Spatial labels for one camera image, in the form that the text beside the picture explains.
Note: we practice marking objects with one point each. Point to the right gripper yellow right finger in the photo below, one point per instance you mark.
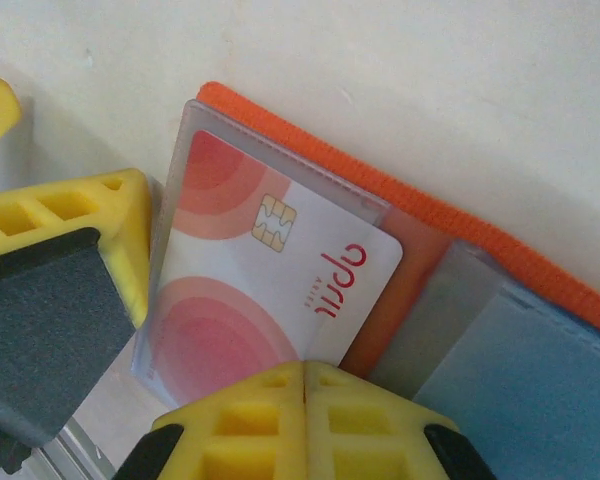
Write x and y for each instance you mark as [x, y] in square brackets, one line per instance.
[365, 435]

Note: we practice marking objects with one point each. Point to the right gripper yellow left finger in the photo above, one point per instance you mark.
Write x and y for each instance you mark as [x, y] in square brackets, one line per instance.
[250, 430]

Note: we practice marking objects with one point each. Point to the orange card holder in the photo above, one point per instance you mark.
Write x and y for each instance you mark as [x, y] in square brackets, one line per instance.
[400, 300]

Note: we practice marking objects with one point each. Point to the white card with red circles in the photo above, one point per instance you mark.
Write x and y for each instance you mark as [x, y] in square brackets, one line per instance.
[290, 280]

